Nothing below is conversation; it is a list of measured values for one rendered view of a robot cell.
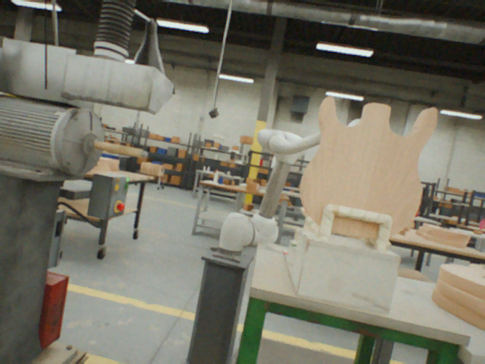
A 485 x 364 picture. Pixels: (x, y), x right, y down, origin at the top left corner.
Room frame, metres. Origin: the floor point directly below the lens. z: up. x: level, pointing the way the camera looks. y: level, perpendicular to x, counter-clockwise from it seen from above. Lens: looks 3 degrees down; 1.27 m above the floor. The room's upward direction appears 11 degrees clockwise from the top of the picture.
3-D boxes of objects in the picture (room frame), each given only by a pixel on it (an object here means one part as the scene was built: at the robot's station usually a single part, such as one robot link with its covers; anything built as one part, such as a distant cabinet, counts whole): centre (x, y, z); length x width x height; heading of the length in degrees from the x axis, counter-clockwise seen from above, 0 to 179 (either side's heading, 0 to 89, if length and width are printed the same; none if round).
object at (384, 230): (0.84, -0.44, 1.15); 0.03 x 0.03 x 0.09
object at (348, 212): (0.84, -0.35, 1.20); 0.20 x 0.03 x 0.03; 88
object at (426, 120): (0.86, -0.48, 1.49); 0.07 x 0.04 x 0.10; 88
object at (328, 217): (0.84, -0.27, 1.15); 0.03 x 0.03 x 0.09
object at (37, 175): (1.12, 0.86, 1.11); 0.36 x 0.24 x 0.04; 85
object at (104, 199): (1.35, 0.69, 0.99); 0.24 x 0.21 x 0.26; 85
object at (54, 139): (1.12, 0.79, 1.25); 0.41 x 0.27 x 0.26; 85
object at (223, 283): (1.79, 0.00, 0.35); 0.28 x 0.28 x 0.70; 77
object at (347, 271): (0.89, -0.35, 1.02); 0.27 x 0.15 x 0.17; 89
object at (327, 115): (0.87, -0.23, 1.48); 0.07 x 0.04 x 0.09; 88
